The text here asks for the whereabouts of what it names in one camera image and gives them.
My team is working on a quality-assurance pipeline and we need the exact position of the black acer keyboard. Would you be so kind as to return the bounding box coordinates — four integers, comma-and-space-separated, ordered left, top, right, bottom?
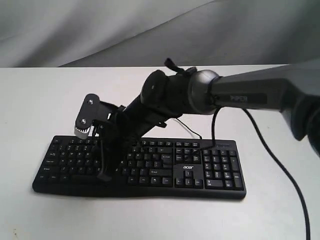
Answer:
32, 135, 247, 200

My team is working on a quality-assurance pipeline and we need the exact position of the grey backdrop cloth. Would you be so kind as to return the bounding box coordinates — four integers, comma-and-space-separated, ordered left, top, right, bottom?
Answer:
0, 0, 320, 68

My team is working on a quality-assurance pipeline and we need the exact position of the black keyboard usb cable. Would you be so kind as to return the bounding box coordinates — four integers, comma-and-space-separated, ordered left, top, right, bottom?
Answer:
173, 117, 204, 141

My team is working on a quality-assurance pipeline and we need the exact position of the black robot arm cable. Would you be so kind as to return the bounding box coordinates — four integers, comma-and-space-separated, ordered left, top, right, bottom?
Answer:
198, 106, 312, 240

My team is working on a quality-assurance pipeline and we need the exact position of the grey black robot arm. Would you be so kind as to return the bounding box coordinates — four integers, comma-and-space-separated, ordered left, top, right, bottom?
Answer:
92, 59, 320, 182

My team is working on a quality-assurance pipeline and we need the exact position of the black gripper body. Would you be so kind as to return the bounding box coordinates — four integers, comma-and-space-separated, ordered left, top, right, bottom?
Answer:
93, 106, 141, 153

